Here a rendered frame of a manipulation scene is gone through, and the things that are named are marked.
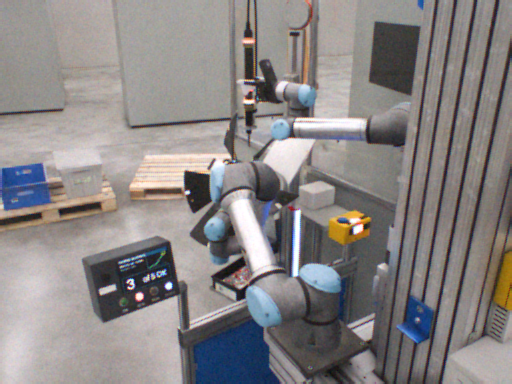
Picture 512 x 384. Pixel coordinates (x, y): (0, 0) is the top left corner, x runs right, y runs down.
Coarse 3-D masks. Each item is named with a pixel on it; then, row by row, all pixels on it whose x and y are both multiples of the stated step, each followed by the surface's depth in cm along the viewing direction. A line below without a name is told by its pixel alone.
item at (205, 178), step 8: (184, 176) 240; (192, 176) 236; (200, 176) 232; (208, 176) 228; (184, 184) 240; (192, 184) 236; (200, 184) 232; (208, 184) 230; (192, 192) 237; (200, 192) 234; (208, 192) 232; (200, 200) 236; (208, 200) 233; (192, 208) 239; (200, 208) 237
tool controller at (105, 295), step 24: (144, 240) 155; (168, 240) 151; (96, 264) 138; (120, 264) 142; (144, 264) 146; (168, 264) 151; (96, 288) 139; (120, 288) 143; (144, 288) 147; (96, 312) 146; (120, 312) 143
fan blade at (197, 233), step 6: (216, 204) 215; (210, 210) 215; (204, 216) 216; (210, 216) 215; (198, 222) 216; (204, 222) 215; (198, 228) 215; (192, 234) 216; (198, 234) 215; (204, 234) 214; (228, 234) 213; (234, 234) 213; (198, 240) 215; (204, 240) 214
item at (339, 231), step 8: (336, 216) 208; (344, 216) 207; (352, 216) 207; (336, 224) 202; (344, 224) 200; (352, 224) 200; (360, 224) 203; (336, 232) 203; (344, 232) 199; (360, 232) 205; (368, 232) 208; (336, 240) 204; (344, 240) 201; (352, 240) 204
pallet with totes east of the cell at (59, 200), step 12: (48, 180) 491; (60, 180) 491; (60, 192) 462; (108, 192) 464; (0, 204) 439; (48, 204) 436; (60, 204) 436; (72, 204) 437; (84, 204) 441; (108, 204) 452; (0, 216) 414; (12, 216) 417; (48, 216) 431; (60, 216) 441; (72, 216) 442; (0, 228) 419; (12, 228) 421
